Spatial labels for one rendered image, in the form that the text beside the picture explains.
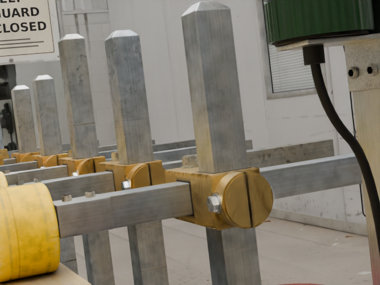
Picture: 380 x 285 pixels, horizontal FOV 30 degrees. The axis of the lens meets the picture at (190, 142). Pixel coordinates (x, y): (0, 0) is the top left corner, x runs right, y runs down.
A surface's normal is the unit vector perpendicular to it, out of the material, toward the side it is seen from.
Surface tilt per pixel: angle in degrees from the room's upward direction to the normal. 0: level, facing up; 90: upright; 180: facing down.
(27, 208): 56
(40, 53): 90
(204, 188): 90
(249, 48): 90
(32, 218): 67
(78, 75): 90
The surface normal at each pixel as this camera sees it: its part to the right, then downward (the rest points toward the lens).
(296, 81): -0.91, 0.13
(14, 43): 0.39, 0.00
